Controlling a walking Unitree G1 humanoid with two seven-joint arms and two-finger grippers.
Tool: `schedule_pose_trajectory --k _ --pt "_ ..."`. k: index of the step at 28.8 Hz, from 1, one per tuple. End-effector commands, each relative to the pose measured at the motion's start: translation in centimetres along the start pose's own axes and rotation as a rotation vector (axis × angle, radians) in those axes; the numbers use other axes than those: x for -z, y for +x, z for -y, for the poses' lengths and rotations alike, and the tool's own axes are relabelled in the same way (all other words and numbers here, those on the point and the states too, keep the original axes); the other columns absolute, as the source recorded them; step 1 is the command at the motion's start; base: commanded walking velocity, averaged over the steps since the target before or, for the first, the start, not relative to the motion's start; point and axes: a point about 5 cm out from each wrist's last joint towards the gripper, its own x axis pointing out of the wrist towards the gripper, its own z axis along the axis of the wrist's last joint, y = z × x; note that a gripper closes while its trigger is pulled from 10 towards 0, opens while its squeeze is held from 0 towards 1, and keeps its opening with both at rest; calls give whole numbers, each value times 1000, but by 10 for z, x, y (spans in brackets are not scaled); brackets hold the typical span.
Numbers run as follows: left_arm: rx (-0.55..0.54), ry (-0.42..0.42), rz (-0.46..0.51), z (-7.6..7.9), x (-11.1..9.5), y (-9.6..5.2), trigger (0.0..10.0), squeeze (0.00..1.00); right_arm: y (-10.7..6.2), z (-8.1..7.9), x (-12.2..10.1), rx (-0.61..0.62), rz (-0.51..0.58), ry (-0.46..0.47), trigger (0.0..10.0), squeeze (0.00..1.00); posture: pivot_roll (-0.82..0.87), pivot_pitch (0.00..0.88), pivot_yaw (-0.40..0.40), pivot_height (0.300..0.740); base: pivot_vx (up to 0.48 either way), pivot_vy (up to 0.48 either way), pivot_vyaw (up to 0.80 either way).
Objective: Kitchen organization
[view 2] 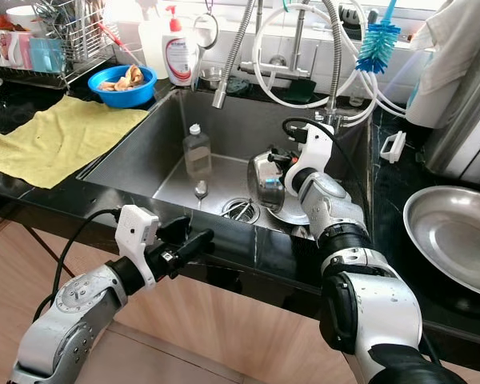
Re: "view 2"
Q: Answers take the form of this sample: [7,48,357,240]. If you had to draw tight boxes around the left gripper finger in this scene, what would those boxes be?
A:
[158,216,190,246]
[178,229,216,268]

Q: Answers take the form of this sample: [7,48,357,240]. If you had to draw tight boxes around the deep steel bowl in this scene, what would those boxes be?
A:
[246,148,297,213]

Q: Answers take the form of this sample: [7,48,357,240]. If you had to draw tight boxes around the steel drain strainer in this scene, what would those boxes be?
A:
[222,197,261,221]

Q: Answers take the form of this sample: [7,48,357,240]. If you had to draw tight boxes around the stainless steel sink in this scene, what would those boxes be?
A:
[84,86,373,241]

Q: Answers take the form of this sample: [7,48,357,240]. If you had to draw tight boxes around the dark green sponge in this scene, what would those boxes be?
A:
[284,76,315,105]

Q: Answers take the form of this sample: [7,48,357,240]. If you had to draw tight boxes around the clear plastic bottle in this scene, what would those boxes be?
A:
[182,123,213,180]

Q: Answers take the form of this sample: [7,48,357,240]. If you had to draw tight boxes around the chrome spring faucet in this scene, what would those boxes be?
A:
[212,0,349,125]

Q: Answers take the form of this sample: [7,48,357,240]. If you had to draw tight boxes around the small steel cup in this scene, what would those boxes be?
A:
[198,66,227,90]

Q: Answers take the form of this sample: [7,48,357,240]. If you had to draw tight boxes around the small white plastic clip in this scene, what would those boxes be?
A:
[381,130,406,164]

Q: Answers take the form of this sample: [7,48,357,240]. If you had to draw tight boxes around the wooden base cabinet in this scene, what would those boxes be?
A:
[0,216,409,384]

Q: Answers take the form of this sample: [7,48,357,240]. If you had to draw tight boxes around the white soap pump bottle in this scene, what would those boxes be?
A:
[162,5,201,87]

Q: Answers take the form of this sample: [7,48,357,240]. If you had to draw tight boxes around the blue plastic bowl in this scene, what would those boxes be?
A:
[88,64,158,110]

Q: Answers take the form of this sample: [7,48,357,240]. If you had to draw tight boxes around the yellow cloth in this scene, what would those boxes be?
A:
[0,96,151,190]

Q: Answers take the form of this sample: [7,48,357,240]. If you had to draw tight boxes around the round mesh strainer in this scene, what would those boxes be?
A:
[192,12,219,50]

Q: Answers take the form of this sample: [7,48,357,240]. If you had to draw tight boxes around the blue bottle brush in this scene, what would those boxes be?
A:
[356,0,402,74]

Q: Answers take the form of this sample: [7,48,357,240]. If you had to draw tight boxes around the brown food scraps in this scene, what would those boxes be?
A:
[98,66,143,92]

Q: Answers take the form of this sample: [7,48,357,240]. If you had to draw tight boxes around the white spray bottle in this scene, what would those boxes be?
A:
[138,0,169,77]

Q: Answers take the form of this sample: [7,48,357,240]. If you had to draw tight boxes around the large steel plate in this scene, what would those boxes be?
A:
[403,186,480,278]

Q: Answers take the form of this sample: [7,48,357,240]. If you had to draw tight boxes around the brushed steel appliance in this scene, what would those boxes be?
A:
[422,24,480,186]

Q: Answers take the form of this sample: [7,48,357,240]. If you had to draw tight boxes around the white hanging towel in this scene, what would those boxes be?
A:
[404,0,480,129]

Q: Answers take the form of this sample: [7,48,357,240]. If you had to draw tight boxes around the light blue cup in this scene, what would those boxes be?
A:
[28,38,65,74]

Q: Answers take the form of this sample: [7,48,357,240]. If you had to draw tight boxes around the pink cup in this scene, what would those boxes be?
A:
[18,34,34,71]

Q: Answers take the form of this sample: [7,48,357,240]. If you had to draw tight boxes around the white ceramic bowl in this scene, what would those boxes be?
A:
[4,6,42,33]

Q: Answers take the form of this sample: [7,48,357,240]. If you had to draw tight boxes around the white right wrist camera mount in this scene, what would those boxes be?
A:
[282,122,335,193]

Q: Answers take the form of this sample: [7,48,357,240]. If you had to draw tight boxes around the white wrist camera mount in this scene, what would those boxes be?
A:
[116,205,161,290]
[282,122,335,193]

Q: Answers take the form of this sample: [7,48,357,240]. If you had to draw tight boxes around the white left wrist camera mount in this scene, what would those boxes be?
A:
[116,205,161,290]

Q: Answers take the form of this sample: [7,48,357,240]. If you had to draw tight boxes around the white water hoses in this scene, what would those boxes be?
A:
[252,4,407,121]

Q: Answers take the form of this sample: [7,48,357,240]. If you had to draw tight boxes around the wire dish rack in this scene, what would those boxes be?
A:
[0,0,113,89]

